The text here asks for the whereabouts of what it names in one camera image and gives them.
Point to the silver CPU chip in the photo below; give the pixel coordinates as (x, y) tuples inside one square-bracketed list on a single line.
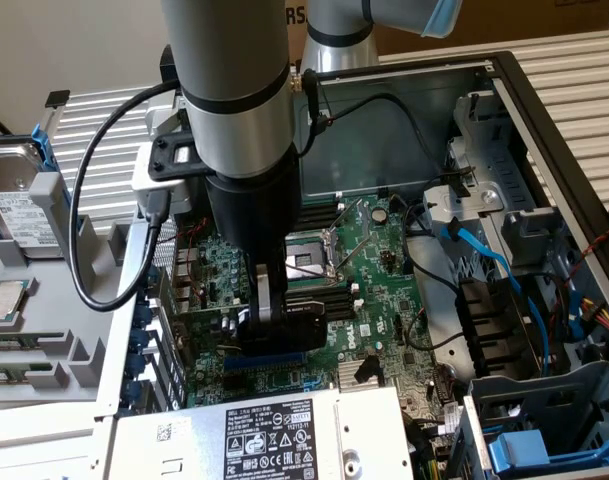
[(1, 300)]

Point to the Universal Robots cardboard box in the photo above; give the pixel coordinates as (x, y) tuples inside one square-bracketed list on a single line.
[(296, 30)]

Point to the green RAM stick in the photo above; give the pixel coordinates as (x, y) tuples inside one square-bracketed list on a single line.
[(14, 374), (9, 341)]

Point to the long blue expansion slot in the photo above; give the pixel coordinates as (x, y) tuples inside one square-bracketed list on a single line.
[(264, 361)]

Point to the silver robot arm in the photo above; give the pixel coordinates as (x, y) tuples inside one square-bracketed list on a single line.
[(234, 75)]

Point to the silver chipset heatsink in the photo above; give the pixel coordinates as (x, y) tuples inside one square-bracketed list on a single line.
[(346, 372)]

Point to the thin metal locking lever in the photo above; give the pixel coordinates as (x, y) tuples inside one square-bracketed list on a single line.
[(311, 272)]

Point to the green GPU card black heatsink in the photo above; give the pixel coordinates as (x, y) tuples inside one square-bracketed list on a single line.
[(304, 330)]

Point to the grey post black cap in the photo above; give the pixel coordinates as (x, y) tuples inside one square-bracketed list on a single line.
[(56, 98)]

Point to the small black box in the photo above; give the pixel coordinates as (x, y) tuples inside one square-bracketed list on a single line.
[(168, 62)]

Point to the silver power supply with label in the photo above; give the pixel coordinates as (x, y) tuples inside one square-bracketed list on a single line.
[(364, 425)]

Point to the short black expansion slot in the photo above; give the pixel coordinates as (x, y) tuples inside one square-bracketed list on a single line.
[(234, 383)]

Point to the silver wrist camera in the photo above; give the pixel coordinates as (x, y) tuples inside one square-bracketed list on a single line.
[(144, 180)]

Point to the grey parts rack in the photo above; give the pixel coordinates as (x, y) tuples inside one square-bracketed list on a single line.
[(44, 305)]

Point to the grey disk bay cage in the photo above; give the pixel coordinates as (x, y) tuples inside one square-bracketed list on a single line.
[(534, 400)]

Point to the silver coin battery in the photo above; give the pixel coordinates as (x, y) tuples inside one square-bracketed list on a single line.
[(380, 215)]

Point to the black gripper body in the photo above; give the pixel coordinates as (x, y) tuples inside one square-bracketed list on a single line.
[(254, 210)]

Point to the blue card retention clip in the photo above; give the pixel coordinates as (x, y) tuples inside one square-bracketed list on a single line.
[(140, 337), (143, 314), (130, 391), (135, 364)]

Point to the open metal PC case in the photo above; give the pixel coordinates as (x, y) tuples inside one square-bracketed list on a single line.
[(384, 150)]

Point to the green Dell motherboard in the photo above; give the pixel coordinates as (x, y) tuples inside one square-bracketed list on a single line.
[(379, 300)]

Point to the blue disk caddy rail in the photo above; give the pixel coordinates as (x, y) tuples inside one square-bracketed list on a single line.
[(44, 150)]

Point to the silver metal disk bay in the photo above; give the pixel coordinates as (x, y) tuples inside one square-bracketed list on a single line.
[(489, 165)]

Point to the plain brown cardboard box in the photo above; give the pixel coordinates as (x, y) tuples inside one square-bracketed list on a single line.
[(534, 20)]

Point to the silver hard disk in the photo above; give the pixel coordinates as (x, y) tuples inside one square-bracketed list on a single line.
[(14, 215)]

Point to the CPU socket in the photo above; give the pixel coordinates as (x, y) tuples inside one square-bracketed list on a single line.
[(309, 257)]

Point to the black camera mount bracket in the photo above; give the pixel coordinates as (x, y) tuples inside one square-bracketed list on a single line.
[(171, 155)]

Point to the black plastic card holder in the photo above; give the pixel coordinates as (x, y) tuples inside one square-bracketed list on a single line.
[(484, 320)]

